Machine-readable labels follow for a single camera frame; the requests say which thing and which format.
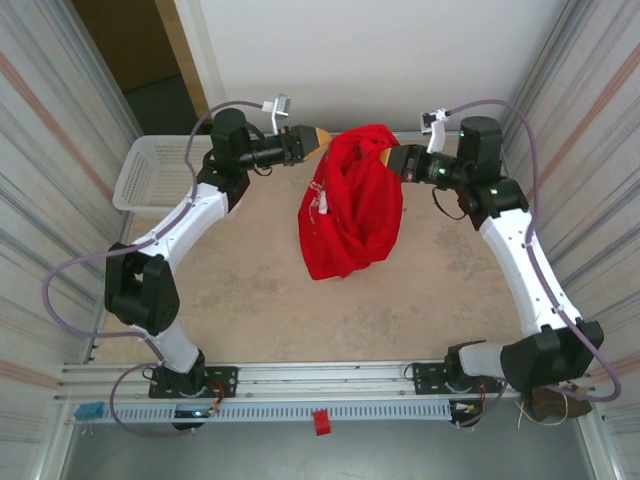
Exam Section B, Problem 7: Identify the red t-shirt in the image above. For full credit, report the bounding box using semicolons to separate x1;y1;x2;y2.
297;123;405;282

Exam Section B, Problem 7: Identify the white perforated plastic basket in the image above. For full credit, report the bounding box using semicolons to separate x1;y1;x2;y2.
112;135;251;221

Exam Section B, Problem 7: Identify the aluminium table edge bar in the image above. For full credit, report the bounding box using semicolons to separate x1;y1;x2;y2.
248;130;501;145

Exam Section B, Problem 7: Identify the tan wooden door jamb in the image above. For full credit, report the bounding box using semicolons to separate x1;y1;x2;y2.
153;0;215;125

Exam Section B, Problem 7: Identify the brown wooden door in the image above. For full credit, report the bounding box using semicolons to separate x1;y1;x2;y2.
71;0;182;92

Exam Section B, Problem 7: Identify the black controller board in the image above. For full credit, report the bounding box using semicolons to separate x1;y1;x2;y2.
172;405;222;420
448;399;484;417

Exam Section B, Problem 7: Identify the brown cloth bag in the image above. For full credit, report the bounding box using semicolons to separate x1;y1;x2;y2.
529;387;594;424

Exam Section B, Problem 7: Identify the small red block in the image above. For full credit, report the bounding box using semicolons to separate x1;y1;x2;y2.
311;408;333;438

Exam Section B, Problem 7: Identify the small blue block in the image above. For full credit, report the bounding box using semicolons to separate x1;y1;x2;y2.
74;401;106;421

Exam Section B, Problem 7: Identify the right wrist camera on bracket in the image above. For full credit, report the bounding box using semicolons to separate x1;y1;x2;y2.
419;107;454;154

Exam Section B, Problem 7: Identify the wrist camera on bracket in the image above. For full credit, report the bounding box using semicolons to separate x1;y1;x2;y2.
260;93;293;136
419;107;454;154

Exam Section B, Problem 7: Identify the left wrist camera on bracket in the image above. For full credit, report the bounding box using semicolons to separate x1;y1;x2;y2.
260;93;293;136

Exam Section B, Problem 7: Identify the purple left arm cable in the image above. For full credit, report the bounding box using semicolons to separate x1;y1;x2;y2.
41;99;266;439

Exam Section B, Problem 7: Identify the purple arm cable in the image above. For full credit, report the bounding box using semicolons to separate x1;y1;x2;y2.
41;99;266;439
448;98;623;430

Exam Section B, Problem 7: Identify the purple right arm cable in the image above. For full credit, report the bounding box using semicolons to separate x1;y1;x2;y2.
448;98;623;430

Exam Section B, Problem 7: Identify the white door frame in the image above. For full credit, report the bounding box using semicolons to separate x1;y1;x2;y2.
173;0;234;127

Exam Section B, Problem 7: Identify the aluminium frame post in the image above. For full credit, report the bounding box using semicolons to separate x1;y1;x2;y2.
494;0;576;151
63;0;150;151

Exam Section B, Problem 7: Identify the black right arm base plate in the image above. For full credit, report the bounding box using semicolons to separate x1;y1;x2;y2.
411;360;504;397

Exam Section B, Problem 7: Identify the aluminium mounting rail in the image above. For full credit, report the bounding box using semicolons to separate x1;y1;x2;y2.
58;355;597;402

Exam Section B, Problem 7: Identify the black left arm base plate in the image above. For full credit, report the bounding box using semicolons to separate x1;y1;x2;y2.
148;366;239;400

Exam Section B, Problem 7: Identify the white slotted cable duct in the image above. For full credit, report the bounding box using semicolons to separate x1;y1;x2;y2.
102;399;454;423

